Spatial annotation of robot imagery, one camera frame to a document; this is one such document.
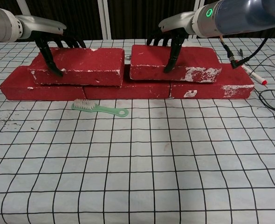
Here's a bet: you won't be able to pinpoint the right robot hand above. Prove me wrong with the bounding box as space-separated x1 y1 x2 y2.
146 10 196 73

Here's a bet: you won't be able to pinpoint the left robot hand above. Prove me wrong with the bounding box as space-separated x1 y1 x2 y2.
17 15 86 77

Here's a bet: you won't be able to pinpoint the red brick large white scuff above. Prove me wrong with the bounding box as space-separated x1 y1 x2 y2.
129 44 222 84

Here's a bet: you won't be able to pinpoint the red brick chipped white edges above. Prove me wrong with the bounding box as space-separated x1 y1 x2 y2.
27 48 125 87

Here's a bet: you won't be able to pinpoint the plain red brick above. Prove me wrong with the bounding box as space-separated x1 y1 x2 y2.
0 65 86 101
83 63 171 100

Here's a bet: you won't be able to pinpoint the red brick with white label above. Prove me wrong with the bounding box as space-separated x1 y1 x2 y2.
169 62 255 100

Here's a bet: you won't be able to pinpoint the white marker red cap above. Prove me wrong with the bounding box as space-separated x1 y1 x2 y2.
241 65 268 86

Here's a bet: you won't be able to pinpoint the green scrubbing brush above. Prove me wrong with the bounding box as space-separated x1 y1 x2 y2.
71 98 129 117

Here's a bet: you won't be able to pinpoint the checkered white tablecloth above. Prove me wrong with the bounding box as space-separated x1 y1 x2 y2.
0 37 275 224

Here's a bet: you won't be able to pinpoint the thin black cable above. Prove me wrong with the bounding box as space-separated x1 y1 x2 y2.
237 48 275 113

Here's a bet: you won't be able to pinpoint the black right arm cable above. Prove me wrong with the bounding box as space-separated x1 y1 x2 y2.
219 35 268 70

